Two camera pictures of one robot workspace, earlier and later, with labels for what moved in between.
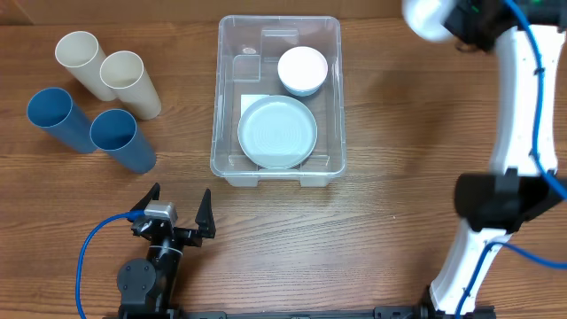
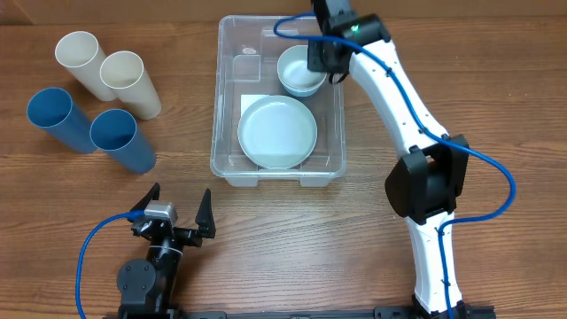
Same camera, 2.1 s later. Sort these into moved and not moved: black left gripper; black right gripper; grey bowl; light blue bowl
Moved: grey bowl; black right gripper
Not moved: black left gripper; light blue bowl
